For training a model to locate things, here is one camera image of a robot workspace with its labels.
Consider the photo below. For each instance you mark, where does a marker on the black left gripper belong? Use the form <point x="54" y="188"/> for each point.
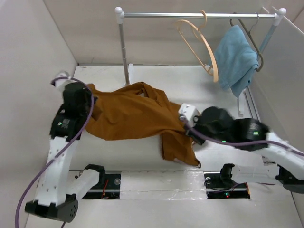
<point x="89" y="94"/>

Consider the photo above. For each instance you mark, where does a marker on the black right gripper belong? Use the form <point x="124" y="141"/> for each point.
<point x="197" y="119"/>

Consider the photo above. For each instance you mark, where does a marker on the brown trousers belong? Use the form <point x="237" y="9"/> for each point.
<point x="139" y="111"/>

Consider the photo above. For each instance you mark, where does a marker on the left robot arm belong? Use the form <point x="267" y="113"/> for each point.
<point x="56" y="199"/>

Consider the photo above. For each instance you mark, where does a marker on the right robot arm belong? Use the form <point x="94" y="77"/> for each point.
<point x="253" y="136"/>

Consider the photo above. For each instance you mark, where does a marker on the beige wooden hanger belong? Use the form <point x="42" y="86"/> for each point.
<point x="212" y="68"/>

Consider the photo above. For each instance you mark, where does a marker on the grey hanger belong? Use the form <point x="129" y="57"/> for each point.
<point x="248" y="32"/>

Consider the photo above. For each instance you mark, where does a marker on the light blue towel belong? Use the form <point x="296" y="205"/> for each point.
<point x="236" y="61"/>

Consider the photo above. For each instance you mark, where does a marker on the white metal clothes rack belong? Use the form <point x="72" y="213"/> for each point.
<point x="121" y="15"/>

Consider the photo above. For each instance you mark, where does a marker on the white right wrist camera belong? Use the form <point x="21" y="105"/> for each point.
<point x="187" y="113"/>

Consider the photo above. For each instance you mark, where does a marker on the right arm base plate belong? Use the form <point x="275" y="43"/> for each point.
<point x="216" y="188"/>

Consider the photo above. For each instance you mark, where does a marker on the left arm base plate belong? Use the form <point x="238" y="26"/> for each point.
<point x="107" y="187"/>

